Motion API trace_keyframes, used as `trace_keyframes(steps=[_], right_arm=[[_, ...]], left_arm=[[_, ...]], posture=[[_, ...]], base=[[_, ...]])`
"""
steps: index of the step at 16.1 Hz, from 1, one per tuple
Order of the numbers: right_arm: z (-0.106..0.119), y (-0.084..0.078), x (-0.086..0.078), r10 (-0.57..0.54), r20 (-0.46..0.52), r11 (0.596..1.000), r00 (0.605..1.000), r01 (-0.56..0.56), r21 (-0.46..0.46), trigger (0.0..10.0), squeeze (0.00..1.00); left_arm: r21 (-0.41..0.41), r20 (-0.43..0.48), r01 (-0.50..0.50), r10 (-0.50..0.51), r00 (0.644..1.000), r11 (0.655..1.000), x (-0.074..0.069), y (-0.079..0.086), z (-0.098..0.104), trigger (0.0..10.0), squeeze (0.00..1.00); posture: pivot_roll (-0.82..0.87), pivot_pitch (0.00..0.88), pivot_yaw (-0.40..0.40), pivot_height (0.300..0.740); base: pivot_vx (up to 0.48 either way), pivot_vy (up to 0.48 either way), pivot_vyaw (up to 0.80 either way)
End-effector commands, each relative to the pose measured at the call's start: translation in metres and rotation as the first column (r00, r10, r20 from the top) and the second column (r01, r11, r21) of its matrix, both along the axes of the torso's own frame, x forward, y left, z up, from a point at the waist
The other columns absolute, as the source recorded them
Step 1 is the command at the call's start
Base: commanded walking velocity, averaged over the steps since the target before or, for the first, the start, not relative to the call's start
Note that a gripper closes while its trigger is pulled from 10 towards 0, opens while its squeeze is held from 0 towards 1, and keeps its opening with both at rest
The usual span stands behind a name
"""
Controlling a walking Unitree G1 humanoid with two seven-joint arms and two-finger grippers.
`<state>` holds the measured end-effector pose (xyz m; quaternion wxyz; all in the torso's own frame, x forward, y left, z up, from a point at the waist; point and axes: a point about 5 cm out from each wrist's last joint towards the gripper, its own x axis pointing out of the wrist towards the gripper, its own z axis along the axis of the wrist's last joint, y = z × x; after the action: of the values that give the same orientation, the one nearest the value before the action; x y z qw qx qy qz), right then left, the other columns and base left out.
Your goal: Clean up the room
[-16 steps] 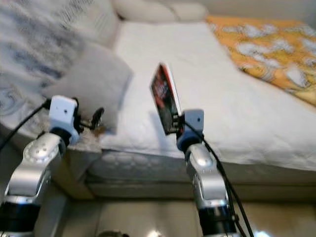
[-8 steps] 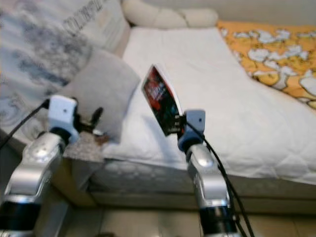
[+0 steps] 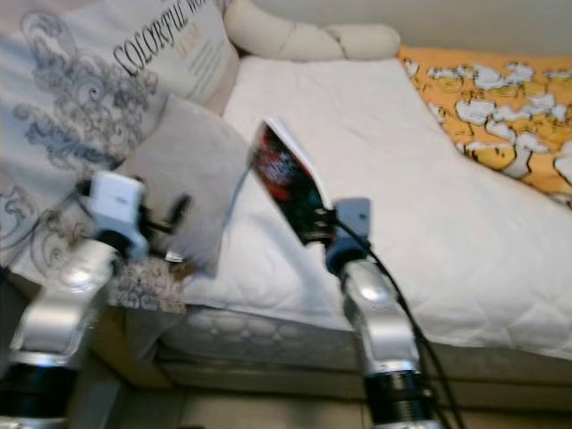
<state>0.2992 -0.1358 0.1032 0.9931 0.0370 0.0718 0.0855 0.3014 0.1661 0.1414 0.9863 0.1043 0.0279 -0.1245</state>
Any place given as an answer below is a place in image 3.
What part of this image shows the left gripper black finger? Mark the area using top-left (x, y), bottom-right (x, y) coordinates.
top-left (165, 195), bottom-right (193, 235)

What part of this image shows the small grey pillow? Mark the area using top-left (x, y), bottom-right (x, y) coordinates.
top-left (116, 97), bottom-right (251, 278)

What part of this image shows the dark red cover book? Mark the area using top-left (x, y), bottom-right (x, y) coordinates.
top-left (248, 118), bottom-right (339, 247)

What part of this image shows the white quilted mattress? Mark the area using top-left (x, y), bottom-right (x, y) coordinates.
top-left (156, 55), bottom-right (572, 363)

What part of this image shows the plain beige pillow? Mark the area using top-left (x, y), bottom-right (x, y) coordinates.
top-left (206, 45), bottom-right (244, 117)

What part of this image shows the white grey swirl print pillow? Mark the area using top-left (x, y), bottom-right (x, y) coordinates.
top-left (0, 0), bottom-right (242, 314)

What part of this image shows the beige bed base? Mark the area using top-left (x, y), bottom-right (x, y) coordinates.
top-left (156, 344), bottom-right (572, 416)

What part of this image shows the cream bolster pillow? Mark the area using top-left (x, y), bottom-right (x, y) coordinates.
top-left (223, 0), bottom-right (403, 62)

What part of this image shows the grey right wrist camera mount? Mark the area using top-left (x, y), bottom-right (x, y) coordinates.
top-left (326, 198), bottom-right (374, 273)

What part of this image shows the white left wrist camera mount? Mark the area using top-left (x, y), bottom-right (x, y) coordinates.
top-left (89, 172), bottom-right (151, 256)

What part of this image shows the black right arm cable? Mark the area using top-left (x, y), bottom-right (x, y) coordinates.
top-left (335, 219), bottom-right (466, 429)

